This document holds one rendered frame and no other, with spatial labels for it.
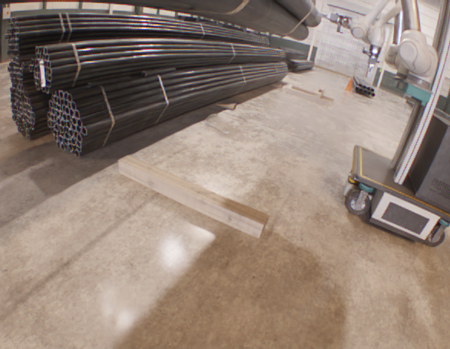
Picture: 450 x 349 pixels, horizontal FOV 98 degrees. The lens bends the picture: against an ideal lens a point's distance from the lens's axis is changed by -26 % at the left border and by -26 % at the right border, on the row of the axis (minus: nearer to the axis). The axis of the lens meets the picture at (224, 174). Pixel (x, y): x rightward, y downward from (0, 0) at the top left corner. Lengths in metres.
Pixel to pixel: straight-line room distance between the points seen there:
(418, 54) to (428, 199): 0.95
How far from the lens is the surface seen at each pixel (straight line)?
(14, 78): 2.30
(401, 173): 1.93
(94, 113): 1.87
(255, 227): 1.38
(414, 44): 1.47
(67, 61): 1.79
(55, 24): 2.28
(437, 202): 1.96
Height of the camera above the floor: 0.95
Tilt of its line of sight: 30 degrees down
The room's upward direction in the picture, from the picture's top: 11 degrees clockwise
